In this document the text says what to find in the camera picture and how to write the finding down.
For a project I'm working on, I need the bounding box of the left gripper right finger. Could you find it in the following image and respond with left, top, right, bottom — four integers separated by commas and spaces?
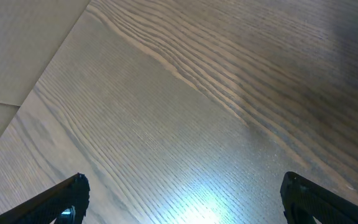
280, 171, 358, 224

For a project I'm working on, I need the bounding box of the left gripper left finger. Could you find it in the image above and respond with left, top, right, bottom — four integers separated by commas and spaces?
0, 173, 90, 224

